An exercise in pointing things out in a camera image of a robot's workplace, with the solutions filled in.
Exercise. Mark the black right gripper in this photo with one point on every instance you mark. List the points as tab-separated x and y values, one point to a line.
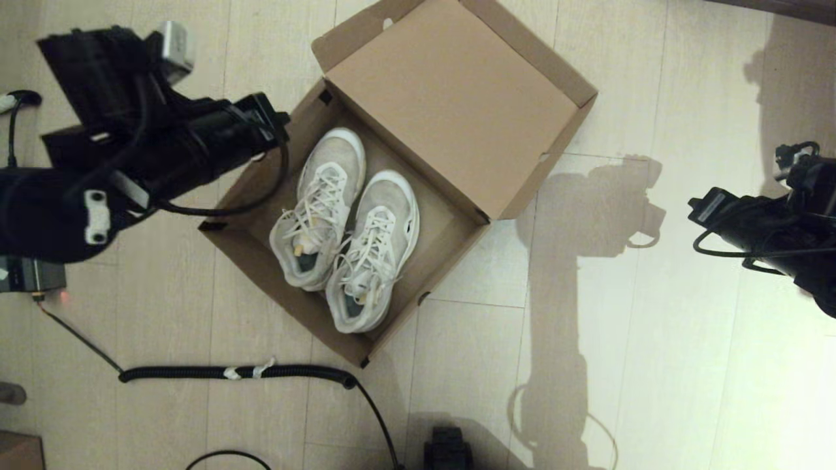
708	207

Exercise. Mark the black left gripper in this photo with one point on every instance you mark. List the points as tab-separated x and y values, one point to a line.
264	124

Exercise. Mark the white lace-up sneaker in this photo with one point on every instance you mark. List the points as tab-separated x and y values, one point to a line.
379	261
320	209

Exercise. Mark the brown cardboard shoe box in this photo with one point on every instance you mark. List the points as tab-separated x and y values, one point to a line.
457	104

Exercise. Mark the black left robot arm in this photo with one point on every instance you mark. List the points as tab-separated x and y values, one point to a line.
78	196

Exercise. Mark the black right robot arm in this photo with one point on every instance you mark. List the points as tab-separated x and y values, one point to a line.
790	235

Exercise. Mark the grey power supply box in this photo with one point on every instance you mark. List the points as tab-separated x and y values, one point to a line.
29	275

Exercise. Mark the small brown cardboard box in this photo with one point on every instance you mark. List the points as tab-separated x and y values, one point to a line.
19	454

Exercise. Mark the small grey round foot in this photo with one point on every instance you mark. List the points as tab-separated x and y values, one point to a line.
12	394

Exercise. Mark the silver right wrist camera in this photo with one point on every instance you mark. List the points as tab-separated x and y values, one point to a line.
793	160

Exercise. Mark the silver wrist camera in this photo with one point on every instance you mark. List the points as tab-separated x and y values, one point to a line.
176	49
793	160

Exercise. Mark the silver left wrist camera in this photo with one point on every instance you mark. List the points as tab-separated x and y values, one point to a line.
176	49

